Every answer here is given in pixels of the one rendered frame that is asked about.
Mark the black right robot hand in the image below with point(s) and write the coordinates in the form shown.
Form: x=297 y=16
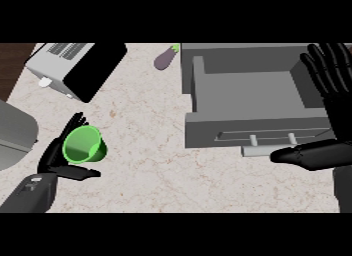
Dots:
x=339 y=110

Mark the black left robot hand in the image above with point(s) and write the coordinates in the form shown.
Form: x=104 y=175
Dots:
x=54 y=156

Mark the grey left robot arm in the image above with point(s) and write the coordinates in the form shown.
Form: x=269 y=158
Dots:
x=32 y=195

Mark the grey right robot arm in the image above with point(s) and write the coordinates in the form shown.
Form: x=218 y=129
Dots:
x=351 y=190

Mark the green cup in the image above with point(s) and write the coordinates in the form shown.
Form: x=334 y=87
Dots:
x=85 y=144

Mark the grey open drawer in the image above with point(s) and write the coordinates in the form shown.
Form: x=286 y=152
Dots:
x=253 y=93

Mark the grey rounded appliance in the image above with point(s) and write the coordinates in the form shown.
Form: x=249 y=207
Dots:
x=6 y=133

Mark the silver and black toaster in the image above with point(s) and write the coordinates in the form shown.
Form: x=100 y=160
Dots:
x=73 y=68

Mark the purple eggplant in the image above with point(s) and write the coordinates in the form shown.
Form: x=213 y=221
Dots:
x=164 y=58

